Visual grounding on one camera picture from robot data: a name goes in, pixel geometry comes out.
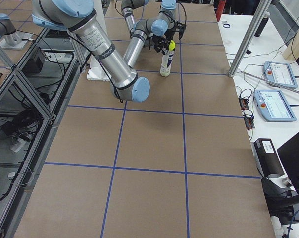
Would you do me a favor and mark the teach pendant tablet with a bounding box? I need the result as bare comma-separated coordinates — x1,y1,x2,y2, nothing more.
264,61,298,89
254,90,297,122

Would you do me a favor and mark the black bottle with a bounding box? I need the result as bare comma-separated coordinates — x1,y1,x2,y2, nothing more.
254,11,270,37

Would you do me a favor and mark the clear plastic ball tube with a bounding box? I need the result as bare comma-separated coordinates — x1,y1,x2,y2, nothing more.
160,50,175,77

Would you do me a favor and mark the far teach pendant tablet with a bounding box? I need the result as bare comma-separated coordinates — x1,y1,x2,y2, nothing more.
264,61,298,89

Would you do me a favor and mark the aluminium frame post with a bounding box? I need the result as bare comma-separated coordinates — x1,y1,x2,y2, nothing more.
228,0,271,78

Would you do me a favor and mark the black computer monitor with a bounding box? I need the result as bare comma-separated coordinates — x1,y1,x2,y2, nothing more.
277,132,299,191

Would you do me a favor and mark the red cylinder bottle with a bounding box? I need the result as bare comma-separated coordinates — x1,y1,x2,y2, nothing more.
216,0,226,22

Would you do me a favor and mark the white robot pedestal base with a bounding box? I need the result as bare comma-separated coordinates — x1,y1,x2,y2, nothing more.
87,0,109,81

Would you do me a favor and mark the black box with label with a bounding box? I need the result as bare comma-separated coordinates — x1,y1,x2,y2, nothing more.
253,138,285,178

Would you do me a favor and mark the near teach pendant tablet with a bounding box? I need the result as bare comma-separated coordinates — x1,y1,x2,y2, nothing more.
254,90,297,122

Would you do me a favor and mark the small electronics board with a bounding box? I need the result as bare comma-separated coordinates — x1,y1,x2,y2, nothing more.
239,97,249,110

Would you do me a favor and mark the yellow Wilson tennis ball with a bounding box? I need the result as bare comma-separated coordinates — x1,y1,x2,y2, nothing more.
168,40,176,51

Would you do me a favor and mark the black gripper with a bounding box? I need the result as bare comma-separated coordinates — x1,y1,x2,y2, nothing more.
153,35,167,53
164,21,187,41

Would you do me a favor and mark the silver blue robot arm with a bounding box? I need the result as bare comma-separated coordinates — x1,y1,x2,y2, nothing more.
121,0,176,67
32,0,186,102

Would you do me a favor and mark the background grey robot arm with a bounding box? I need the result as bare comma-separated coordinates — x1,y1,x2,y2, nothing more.
0,13,26,50

